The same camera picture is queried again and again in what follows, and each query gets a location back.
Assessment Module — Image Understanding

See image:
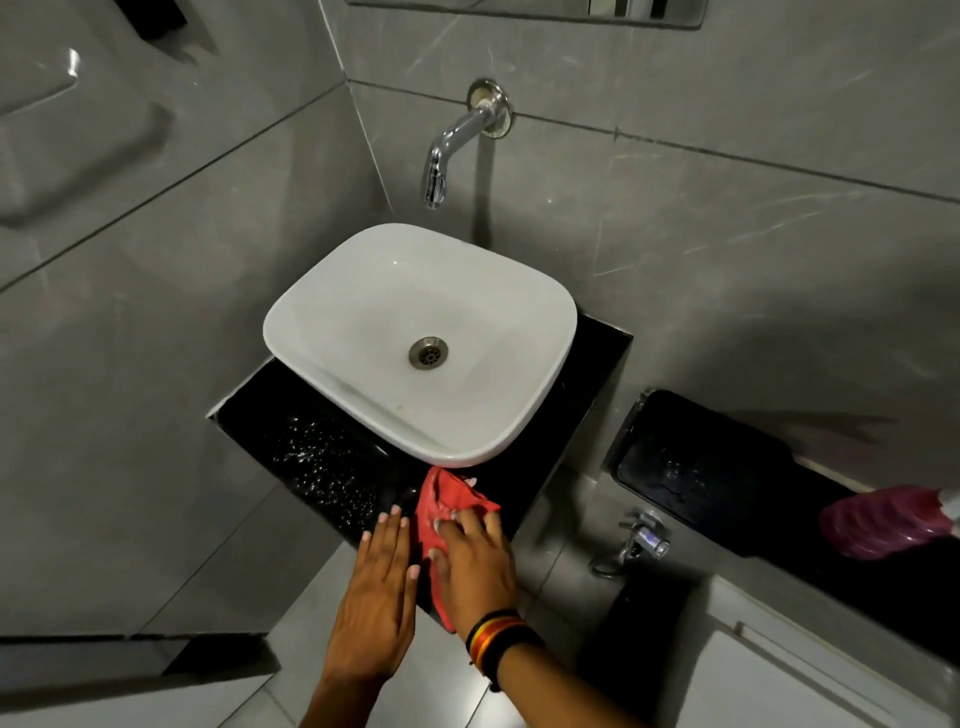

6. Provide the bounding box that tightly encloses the person's right hand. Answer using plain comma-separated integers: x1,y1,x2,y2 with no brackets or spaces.
426,508,519,640

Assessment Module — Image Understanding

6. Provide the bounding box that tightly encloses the person's left hand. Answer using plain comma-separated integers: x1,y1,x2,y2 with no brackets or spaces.
322,504,423,685

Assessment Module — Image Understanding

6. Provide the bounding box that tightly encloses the red cleaning cloth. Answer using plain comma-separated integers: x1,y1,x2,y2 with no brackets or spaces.
414,465,502,636

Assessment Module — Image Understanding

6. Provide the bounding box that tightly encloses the person's left forearm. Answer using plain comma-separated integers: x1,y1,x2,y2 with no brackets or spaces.
300,669,390,728

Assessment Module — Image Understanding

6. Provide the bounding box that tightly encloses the person's right forearm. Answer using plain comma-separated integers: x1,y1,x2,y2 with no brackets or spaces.
495,641,648,728

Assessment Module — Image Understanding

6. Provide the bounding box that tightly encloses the red yellow thread wristband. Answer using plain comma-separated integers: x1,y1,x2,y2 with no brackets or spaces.
465,609,528,667

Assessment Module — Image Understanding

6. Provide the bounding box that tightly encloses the black wristband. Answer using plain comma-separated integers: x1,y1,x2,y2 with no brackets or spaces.
477,624,546,693

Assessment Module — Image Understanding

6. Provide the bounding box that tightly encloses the black granite basin counter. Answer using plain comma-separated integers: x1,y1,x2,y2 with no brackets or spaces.
207,311,634,624

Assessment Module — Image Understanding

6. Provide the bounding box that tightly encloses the chrome angle valve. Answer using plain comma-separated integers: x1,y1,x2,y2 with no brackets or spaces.
588,510,672,581

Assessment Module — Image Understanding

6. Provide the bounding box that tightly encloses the chrome basin drain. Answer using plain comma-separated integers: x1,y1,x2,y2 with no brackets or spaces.
408,336,450,372

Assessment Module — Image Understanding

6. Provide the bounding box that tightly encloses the black granite ledge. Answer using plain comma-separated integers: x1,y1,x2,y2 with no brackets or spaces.
603,387,960,669

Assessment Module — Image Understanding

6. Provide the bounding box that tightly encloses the white ceramic wash basin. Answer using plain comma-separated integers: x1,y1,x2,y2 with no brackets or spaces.
262,222,579,469

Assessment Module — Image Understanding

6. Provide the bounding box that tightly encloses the white toilet tank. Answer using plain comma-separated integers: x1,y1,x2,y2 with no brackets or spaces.
658,576,960,728

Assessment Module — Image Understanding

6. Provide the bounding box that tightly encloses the pink spray bottle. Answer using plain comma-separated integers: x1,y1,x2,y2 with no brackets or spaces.
817,484,960,563

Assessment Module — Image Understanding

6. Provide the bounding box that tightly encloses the chrome wall faucet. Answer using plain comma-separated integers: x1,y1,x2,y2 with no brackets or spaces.
420,78,515,210

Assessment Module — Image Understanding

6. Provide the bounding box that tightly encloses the black wall fixture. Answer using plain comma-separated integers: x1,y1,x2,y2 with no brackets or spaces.
112,0,189,43

